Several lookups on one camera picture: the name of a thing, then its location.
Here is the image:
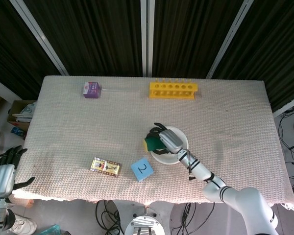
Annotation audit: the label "purple carton box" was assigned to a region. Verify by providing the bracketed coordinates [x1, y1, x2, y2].
[82, 81, 102, 99]

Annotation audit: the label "slanted aluminium post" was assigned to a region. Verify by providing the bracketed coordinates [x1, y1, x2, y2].
[9, 0, 70, 76]
[205, 0, 255, 79]

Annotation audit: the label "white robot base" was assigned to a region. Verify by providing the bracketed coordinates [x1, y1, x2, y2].
[112, 199, 174, 235]

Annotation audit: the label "black curtain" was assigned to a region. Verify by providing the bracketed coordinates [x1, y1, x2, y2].
[152, 0, 245, 78]
[23, 0, 143, 77]
[212, 0, 294, 112]
[0, 0, 62, 100]

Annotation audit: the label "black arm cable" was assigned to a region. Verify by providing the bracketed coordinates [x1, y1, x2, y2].
[185, 150, 197, 182]

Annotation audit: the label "cardboard box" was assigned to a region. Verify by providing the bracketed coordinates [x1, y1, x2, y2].
[6, 99, 37, 123]

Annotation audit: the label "teal plastic item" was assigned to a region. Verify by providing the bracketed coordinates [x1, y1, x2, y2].
[36, 224, 64, 235]

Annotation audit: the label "black floor cables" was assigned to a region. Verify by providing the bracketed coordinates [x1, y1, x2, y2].
[171, 202, 197, 235]
[95, 200, 121, 235]

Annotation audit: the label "green yellow sponge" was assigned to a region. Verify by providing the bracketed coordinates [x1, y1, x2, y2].
[144, 136, 168, 153]

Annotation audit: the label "white plate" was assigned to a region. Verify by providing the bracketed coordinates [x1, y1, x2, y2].
[149, 125, 189, 165]

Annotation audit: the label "yellow test tube rack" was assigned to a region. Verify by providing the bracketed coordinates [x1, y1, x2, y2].
[148, 78, 199, 100]

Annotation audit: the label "blue cube with number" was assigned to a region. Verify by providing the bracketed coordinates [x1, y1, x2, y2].
[130, 157, 154, 183]

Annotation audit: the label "blue packet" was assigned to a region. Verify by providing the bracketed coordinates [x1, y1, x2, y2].
[10, 126, 27, 138]

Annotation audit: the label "upright aluminium post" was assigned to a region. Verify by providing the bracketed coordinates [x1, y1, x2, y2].
[140, 0, 155, 77]

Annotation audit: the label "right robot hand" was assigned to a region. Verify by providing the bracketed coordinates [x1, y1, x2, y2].
[147, 122, 190, 156]

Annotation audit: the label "gold snack packet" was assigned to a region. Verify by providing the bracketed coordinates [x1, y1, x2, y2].
[89, 157, 123, 178]

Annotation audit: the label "white waffle table cloth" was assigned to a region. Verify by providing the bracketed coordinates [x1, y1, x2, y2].
[9, 75, 294, 212]

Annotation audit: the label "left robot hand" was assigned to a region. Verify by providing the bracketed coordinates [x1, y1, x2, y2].
[0, 145, 36, 198]

